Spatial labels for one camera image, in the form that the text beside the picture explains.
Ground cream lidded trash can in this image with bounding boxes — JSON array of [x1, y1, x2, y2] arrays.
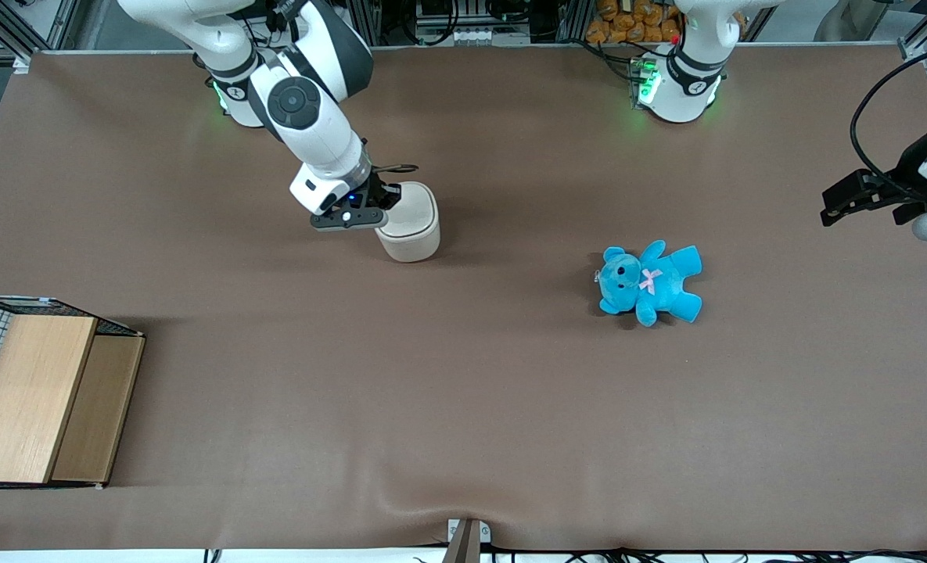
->
[[375, 181, 441, 264]]

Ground white empty power strip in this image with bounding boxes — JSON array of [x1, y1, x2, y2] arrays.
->
[[446, 27, 531, 45]]

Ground brown table cover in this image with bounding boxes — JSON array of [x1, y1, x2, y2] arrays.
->
[[0, 43, 927, 552]]

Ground blue teddy bear plush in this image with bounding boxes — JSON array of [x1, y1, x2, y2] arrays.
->
[[595, 240, 704, 328]]

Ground orange plush toy pile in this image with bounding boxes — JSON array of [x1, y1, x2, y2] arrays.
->
[[586, 0, 681, 45]]

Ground narrow wooden shelf board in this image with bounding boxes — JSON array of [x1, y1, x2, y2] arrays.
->
[[51, 335, 146, 483]]

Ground wide wooden shelf board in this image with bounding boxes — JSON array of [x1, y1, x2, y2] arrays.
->
[[0, 315, 99, 484]]

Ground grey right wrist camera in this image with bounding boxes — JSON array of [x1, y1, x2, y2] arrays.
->
[[311, 206, 390, 233]]

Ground black left wrist camera cable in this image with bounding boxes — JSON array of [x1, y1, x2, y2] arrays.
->
[[850, 39, 927, 188]]

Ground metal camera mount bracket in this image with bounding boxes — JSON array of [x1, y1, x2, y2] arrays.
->
[[441, 518, 492, 563]]

